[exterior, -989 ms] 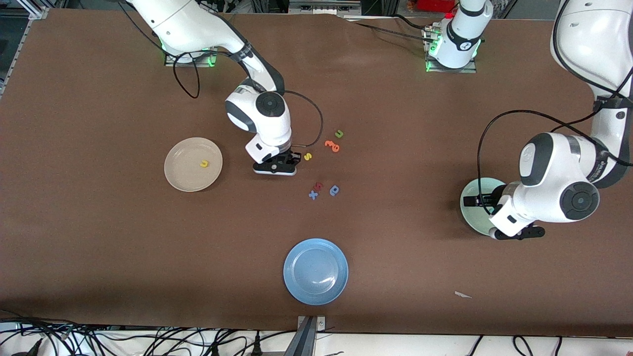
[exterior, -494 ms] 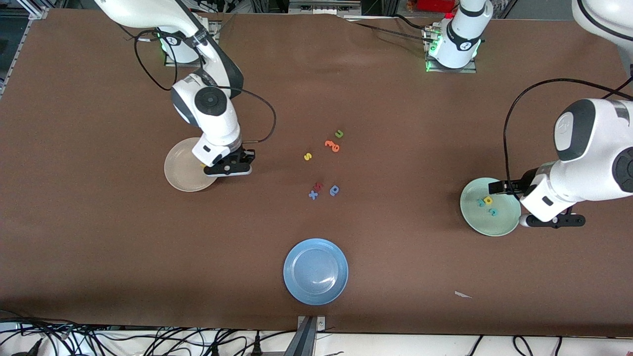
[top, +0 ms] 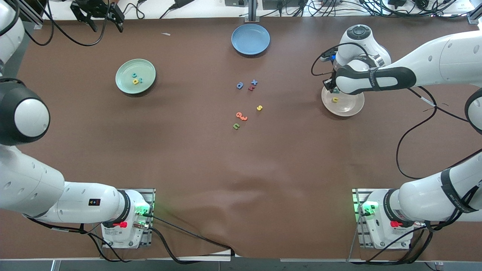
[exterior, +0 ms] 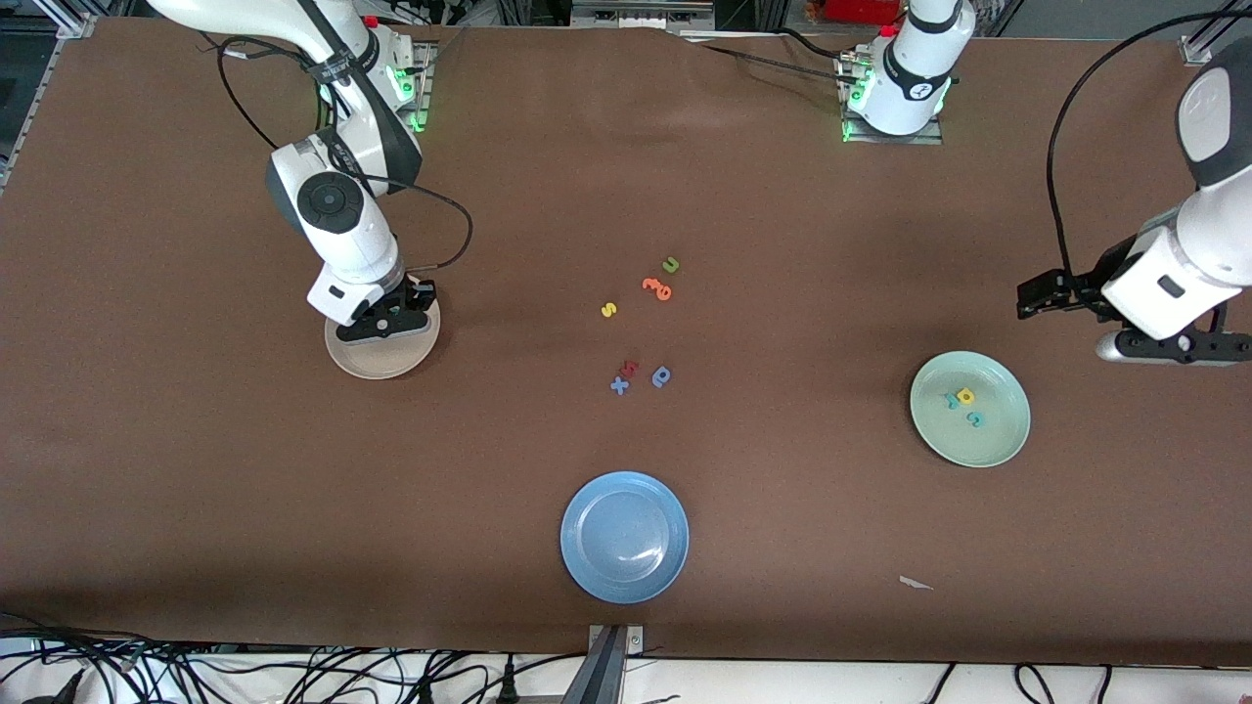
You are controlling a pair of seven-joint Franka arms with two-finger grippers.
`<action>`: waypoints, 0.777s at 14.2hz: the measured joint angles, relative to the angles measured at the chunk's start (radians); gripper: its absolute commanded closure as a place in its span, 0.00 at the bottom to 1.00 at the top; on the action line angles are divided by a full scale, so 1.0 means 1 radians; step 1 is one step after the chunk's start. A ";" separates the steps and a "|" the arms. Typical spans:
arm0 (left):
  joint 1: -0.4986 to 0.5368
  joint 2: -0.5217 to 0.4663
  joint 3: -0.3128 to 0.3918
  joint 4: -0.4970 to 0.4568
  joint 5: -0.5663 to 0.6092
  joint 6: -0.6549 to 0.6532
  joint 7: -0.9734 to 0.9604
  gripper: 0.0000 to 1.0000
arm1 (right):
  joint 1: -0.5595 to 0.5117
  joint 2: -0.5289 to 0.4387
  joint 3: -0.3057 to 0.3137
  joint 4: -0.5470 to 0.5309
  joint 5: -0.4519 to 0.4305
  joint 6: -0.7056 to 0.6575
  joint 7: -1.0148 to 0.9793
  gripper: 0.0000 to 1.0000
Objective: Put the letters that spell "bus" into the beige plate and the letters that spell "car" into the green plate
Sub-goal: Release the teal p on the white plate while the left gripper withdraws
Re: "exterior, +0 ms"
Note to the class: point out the blue plate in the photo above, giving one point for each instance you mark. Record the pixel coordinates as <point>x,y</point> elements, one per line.
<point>624,537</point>

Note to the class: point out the grey power strip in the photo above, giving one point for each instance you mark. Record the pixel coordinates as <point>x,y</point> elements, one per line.
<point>641,15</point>

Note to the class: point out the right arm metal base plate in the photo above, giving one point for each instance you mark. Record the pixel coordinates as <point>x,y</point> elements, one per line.
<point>424,98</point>

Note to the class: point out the white paper scrap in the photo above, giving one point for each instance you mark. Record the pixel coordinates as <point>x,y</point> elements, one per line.
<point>916,583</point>

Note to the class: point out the red box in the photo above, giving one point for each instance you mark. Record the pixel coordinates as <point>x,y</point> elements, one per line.
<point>861,10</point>

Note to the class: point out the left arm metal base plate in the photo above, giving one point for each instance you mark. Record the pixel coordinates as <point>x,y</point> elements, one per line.
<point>929,140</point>

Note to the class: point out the pale green plate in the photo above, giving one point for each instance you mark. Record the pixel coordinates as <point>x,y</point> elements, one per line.
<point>978,445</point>

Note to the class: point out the aluminium frame corner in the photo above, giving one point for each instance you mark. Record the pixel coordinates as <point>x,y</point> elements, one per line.
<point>73,22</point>
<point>1198,47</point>

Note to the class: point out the aluminium profile beam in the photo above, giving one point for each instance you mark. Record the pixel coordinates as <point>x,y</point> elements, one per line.
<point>604,665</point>

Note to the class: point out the brown paper table cover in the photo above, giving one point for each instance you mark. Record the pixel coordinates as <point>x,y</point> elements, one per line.
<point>196,489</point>

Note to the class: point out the beige brown plate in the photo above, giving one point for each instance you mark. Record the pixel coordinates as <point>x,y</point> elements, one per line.
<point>381,362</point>

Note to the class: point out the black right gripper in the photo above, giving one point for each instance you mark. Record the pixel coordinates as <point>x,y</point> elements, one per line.
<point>412,291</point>

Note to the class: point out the blue letter a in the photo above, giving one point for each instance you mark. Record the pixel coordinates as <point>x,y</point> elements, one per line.
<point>661,378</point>

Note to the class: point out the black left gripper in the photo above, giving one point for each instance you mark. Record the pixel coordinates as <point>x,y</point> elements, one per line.
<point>1088,289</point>

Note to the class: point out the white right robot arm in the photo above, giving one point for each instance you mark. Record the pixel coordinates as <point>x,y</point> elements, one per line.
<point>342,225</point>

